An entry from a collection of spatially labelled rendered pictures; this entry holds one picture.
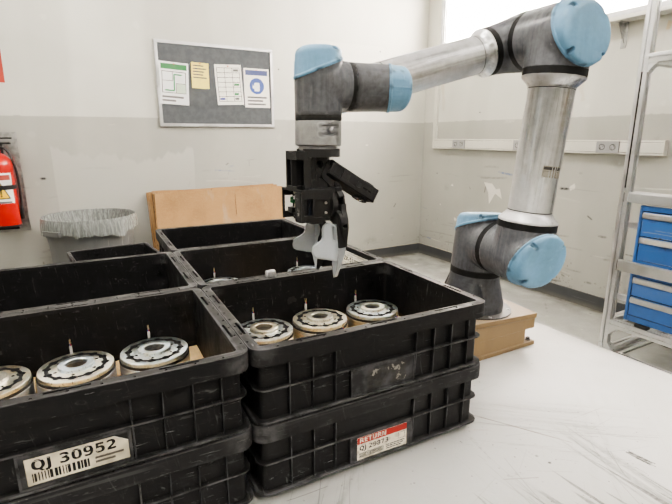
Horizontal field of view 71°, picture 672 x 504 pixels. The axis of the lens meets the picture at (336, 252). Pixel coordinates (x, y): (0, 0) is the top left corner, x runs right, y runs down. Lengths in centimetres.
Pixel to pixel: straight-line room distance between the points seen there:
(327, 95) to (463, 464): 60
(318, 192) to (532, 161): 44
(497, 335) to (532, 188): 35
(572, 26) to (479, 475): 75
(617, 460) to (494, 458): 19
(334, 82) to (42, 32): 320
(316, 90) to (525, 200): 47
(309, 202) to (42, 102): 316
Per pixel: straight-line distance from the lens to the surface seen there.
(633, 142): 259
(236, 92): 398
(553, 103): 99
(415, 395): 77
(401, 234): 487
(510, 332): 118
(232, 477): 69
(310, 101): 75
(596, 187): 371
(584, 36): 100
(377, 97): 79
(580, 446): 92
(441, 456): 83
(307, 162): 75
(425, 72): 98
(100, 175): 380
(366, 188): 81
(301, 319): 88
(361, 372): 70
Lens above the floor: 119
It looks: 14 degrees down
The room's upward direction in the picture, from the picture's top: straight up
